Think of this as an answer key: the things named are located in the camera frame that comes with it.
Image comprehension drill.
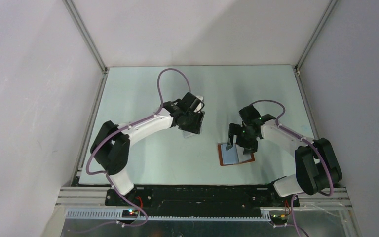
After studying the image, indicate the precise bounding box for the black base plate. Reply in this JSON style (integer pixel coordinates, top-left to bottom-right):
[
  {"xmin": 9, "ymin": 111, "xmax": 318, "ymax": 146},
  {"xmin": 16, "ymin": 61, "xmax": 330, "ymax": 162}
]
[{"xmin": 105, "ymin": 184, "xmax": 300, "ymax": 218}]

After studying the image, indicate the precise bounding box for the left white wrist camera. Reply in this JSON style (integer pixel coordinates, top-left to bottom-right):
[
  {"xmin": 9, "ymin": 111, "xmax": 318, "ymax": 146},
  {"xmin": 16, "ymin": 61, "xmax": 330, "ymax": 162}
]
[{"xmin": 196, "ymin": 95, "xmax": 204, "ymax": 111}]

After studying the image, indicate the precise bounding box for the clear plastic card box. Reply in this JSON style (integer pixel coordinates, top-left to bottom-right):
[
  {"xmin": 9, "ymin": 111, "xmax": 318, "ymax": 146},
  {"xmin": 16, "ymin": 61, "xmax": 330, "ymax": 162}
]
[{"xmin": 182, "ymin": 131, "xmax": 196, "ymax": 139}]

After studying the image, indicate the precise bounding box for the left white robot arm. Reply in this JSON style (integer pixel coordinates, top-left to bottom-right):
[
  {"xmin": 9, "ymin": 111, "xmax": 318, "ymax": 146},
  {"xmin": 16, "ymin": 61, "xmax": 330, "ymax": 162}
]
[{"xmin": 86, "ymin": 92, "xmax": 205, "ymax": 206}]

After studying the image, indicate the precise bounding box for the aluminium frame rail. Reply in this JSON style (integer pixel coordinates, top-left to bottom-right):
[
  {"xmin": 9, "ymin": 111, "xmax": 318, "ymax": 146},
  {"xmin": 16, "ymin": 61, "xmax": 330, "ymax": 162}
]
[{"xmin": 56, "ymin": 186, "xmax": 354, "ymax": 221}]

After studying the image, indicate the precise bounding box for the right circuit board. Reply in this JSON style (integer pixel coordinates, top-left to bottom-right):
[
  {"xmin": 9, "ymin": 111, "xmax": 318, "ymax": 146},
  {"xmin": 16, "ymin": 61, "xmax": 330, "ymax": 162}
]
[{"xmin": 270, "ymin": 214, "xmax": 290, "ymax": 220}]

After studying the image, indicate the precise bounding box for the left circuit board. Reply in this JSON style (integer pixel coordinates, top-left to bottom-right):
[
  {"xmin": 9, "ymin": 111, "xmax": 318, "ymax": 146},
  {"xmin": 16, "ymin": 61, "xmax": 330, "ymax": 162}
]
[{"xmin": 121, "ymin": 209, "xmax": 140, "ymax": 218}]

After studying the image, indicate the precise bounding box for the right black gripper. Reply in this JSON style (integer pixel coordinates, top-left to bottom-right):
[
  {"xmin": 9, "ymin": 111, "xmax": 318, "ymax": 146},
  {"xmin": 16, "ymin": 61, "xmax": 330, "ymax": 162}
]
[{"xmin": 226, "ymin": 122, "xmax": 258, "ymax": 155}]

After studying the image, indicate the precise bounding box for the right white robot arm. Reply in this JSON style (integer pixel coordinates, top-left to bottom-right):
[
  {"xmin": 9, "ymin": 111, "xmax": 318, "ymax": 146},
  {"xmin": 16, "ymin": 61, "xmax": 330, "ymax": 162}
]
[{"xmin": 226, "ymin": 104, "xmax": 343, "ymax": 206}]

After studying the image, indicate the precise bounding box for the brown leather card holder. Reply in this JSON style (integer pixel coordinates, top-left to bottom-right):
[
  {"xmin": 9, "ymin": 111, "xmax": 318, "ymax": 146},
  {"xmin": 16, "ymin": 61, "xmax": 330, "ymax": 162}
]
[{"xmin": 218, "ymin": 143, "xmax": 255, "ymax": 166}]

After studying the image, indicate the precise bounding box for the circuit board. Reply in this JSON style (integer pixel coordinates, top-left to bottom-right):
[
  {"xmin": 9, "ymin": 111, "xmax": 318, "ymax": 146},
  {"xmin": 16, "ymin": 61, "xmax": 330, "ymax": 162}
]
[
  {"xmin": 121, "ymin": 209, "xmax": 140, "ymax": 218},
  {"xmin": 270, "ymin": 214, "xmax": 290, "ymax": 220}
]

